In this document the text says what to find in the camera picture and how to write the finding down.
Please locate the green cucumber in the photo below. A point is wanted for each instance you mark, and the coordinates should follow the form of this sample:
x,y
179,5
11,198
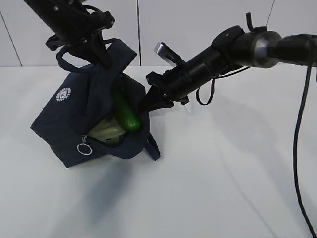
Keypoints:
x,y
124,112

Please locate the glass container green lid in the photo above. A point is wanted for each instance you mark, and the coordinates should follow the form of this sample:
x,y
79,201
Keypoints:
x,y
108,131

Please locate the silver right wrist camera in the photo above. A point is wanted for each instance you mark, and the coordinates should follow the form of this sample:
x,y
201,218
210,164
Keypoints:
x,y
168,55

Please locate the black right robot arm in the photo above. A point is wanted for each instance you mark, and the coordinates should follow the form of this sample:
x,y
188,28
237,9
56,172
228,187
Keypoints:
x,y
231,50

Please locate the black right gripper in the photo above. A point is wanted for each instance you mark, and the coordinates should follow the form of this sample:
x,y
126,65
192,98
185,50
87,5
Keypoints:
x,y
166,89

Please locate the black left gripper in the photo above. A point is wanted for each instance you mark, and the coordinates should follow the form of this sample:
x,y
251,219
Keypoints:
x,y
71,26

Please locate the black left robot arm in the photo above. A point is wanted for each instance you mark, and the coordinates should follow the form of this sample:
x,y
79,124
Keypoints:
x,y
44,7

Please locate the navy blue lunch bag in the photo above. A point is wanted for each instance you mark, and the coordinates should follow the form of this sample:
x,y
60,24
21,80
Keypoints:
x,y
83,100

